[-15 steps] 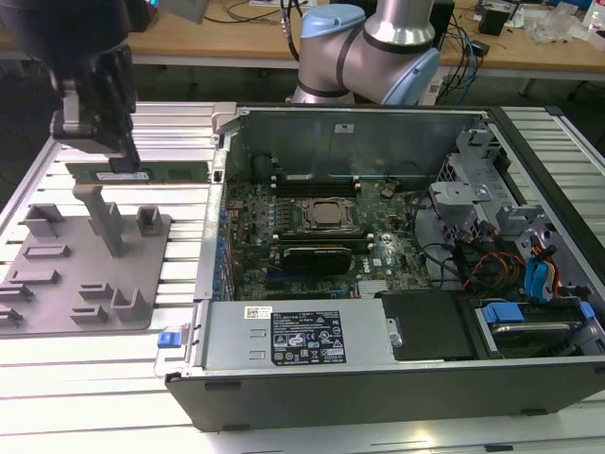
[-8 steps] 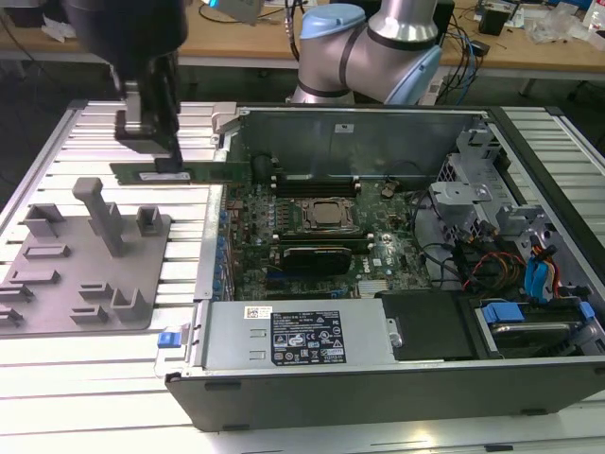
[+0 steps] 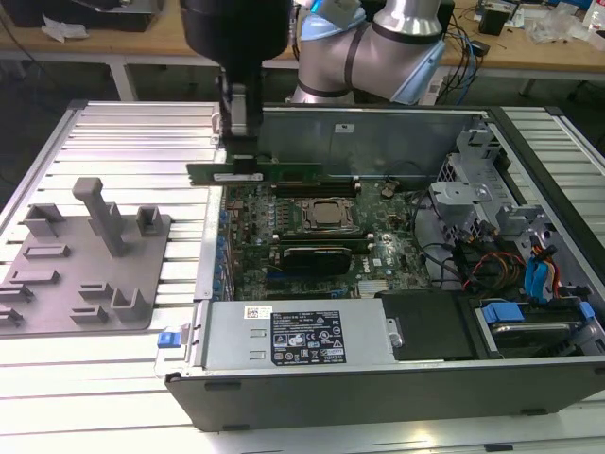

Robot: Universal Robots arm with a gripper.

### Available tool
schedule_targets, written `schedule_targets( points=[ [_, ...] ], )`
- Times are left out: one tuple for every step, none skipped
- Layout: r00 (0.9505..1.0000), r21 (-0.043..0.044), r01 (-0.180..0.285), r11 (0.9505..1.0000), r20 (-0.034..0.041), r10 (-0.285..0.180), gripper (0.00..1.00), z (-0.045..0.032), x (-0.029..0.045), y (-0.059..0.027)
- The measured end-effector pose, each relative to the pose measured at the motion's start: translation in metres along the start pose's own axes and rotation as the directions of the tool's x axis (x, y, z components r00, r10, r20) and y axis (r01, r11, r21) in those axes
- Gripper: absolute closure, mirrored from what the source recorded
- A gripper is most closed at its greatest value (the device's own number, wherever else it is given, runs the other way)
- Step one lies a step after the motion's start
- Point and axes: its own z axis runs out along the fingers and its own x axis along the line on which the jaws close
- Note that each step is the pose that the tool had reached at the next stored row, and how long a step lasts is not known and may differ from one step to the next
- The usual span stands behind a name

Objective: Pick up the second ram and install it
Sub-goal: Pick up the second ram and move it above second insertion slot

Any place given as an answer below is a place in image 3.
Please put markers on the black graphics card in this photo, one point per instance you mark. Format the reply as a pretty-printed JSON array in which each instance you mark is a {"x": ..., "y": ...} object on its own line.
[{"x": 316, "y": 259}]

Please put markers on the silver chipset heatsink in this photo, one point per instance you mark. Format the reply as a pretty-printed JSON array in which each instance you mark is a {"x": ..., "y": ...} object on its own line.
[{"x": 373, "y": 288}]

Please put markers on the hard disk in blue carrier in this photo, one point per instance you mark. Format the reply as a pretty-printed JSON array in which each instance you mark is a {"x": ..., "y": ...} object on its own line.
[{"x": 529, "y": 333}]

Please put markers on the large black box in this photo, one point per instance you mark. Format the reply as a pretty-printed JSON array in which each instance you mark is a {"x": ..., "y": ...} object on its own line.
[{"x": 94, "y": 14}]

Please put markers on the black open PC case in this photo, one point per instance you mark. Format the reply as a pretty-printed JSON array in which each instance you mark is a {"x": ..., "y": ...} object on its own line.
[{"x": 331, "y": 402}]

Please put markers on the crumpled white plastic wrap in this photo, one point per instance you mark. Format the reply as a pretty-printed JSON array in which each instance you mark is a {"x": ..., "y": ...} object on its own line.
[{"x": 63, "y": 29}]

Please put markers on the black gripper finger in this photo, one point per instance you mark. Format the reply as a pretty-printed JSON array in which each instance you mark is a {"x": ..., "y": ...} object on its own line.
[{"x": 253, "y": 109}]

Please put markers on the small black adapter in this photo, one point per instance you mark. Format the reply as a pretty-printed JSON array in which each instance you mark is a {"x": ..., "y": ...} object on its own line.
[{"x": 482, "y": 48}]

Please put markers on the grey metal drive cage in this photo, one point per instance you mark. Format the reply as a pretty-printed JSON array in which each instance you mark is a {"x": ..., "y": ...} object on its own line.
[{"x": 461, "y": 189}]

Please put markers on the wooden desk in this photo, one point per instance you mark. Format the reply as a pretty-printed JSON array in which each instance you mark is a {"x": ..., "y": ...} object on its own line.
[{"x": 142, "y": 45}]

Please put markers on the small black box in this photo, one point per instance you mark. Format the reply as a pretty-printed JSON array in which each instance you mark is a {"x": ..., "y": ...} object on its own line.
[{"x": 495, "y": 21}]

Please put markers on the black RAM slot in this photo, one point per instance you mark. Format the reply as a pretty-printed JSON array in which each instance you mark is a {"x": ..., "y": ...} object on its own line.
[
  {"x": 321, "y": 233},
  {"x": 338, "y": 183},
  {"x": 316, "y": 191}
]

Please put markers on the round coin battery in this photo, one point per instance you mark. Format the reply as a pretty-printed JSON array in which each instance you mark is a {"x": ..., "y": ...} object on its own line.
[{"x": 387, "y": 190}]

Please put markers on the grey parts rack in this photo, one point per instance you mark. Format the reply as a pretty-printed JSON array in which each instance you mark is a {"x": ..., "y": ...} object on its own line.
[{"x": 137, "y": 265}]

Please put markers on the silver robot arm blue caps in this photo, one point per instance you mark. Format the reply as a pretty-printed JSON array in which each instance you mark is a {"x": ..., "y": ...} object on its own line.
[{"x": 326, "y": 61}]

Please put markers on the silver CPU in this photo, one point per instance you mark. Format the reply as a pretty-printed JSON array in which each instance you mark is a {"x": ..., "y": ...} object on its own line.
[{"x": 327, "y": 212}]

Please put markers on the green motherboard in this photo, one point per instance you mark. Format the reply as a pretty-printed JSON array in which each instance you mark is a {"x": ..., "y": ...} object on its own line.
[{"x": 402, "y": 255}]

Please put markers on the grey power supply with label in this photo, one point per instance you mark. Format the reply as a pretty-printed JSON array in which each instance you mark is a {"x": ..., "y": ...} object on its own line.
[{"x": 236, "y": 340}]

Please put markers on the white bracket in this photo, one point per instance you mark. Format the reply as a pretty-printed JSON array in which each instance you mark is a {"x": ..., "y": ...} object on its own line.
[{"x": 216, "y": 125}]

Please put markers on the blue case latch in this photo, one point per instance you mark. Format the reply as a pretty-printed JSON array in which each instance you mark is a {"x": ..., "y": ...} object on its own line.
[{"x": 169, "y": 339}]

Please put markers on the black plastic shroud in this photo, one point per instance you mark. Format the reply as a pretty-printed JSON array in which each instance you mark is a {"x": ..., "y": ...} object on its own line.
[{"x": 425, "y": 326}]

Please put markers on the green RAM stick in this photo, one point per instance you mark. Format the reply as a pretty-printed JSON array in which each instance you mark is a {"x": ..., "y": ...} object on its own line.
[{"x": 293, "y": 171}]

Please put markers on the clear plastic bags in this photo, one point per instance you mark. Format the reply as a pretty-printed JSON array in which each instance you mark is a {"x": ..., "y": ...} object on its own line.
[{"x": 562, "y": 26}]

